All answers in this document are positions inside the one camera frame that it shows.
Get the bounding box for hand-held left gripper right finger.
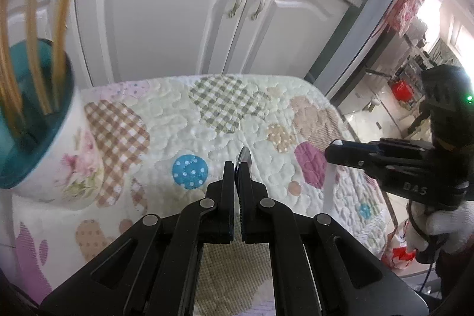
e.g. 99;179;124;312
238;161;429;316

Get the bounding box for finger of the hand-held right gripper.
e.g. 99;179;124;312
325;140;432;173

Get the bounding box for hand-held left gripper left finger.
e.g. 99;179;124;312
39;161;236;316

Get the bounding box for metal spoon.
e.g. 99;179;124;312
237;147;253;172

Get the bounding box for teal rimmed floral utensil holder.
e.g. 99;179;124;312
0;38;105;212

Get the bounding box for person's right hand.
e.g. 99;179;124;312
406;200;472;254

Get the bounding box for beige mesh mat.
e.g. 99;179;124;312
196;243;273;316

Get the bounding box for red basket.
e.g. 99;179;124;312
390;80;414;102

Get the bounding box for quilted patchwork mat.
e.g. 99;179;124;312
11;75;394;316

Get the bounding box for red and white bag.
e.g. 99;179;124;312
381;220;418;269

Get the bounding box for wide white cabinet door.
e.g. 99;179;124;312
72;0;263;83

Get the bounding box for chopsticks in holder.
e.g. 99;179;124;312
7;0;93;87

